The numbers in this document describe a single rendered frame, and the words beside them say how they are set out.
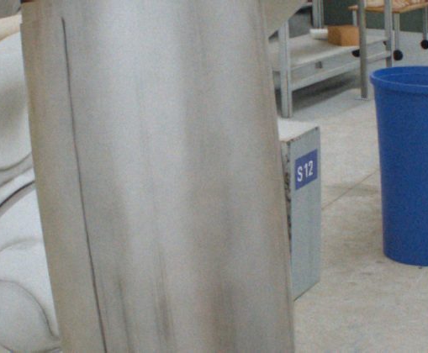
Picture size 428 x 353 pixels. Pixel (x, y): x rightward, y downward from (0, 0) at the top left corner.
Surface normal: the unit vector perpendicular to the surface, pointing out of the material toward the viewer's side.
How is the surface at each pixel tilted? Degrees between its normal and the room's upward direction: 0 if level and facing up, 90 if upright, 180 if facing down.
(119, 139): 86
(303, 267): 90
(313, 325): 0
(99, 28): 86
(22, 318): 88
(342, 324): 0
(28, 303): 81
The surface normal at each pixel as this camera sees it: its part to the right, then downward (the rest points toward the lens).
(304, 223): 0.87, 0.10
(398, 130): -0.74, 0.26
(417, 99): -0.38, 0.31
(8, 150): 0.66, 0.20
